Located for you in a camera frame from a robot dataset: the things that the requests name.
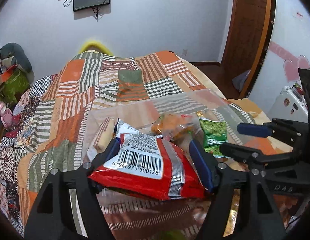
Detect white sticker covered appliance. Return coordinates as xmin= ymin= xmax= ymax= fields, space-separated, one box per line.
xmin=267 ymin=86 xmax=308 ymax=123

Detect brown wooden door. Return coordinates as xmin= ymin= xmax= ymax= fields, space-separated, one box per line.
xmin=220 ymin=0 xmax=276 ymax=99

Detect clear plastic storage bin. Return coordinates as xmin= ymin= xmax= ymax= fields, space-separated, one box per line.
xmin=83 ymin=89 xmax=252 ymax=239

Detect pink plush toy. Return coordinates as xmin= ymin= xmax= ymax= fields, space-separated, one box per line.
xmin=0 ymin=101 xmax=13 ymax=128

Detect yellow pillow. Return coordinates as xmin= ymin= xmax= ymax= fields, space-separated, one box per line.
xmin=79 ymin=40 xmax=114 ymax=56

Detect red snack bag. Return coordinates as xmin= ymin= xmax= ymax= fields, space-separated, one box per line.
xmin=89 ymin=120 xmax=205 ymax=200

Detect patchwork orange bed blanket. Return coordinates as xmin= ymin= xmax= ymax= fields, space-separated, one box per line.
xmin=0 ymin=50 xmax=290 ymax=237

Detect green pea snack bag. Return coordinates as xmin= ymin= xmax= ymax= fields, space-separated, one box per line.
xmin=199 ymin=118 xmax=228 ymax=158

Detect tan cracker pack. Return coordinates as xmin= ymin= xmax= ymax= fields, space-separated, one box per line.
xmin=86 ymin=117 xmax=116 ymax=161

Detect dark grey clothing pile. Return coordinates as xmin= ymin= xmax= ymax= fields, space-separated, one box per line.
xmin=0 ymin=42 xmax=32 ymax=73

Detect yellow puffed snack bag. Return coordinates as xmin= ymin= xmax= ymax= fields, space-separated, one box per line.
xmin=151 ymin=113 xmax=201 ymax=141

